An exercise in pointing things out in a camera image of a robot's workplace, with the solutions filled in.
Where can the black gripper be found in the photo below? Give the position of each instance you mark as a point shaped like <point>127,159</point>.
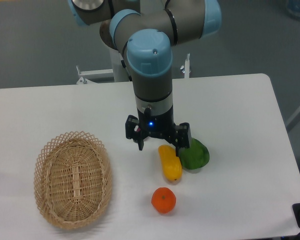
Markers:
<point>158,126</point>

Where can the orange fruit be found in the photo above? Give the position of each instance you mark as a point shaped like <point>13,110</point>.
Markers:
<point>163,200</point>

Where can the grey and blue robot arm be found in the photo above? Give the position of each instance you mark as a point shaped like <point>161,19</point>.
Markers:
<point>145,43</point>

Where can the yellow mango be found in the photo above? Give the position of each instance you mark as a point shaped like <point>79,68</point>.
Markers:
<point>170,163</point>

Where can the green bell pepper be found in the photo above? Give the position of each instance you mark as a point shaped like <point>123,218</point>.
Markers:
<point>194,157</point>

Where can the woven wicker basket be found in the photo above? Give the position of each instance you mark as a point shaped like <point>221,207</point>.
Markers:
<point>73,180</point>

